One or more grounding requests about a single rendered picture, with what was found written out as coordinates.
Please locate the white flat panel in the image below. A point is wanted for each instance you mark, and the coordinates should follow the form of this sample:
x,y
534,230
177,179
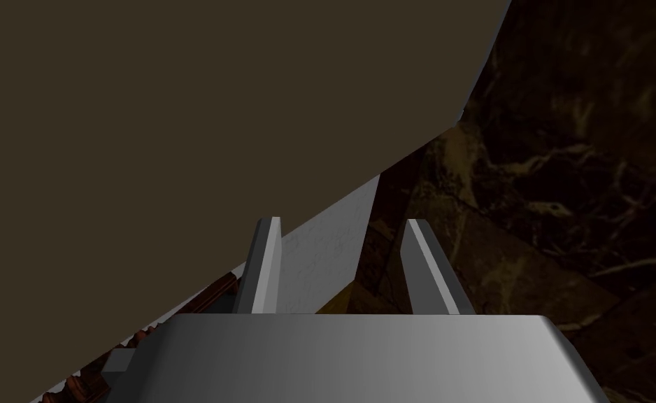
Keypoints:
x,y
328,252

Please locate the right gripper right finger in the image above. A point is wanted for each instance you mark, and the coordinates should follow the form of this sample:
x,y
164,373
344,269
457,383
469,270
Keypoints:
x,y
430,280

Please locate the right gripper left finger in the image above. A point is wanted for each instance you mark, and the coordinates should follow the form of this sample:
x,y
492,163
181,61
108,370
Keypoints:
x,y
262,274

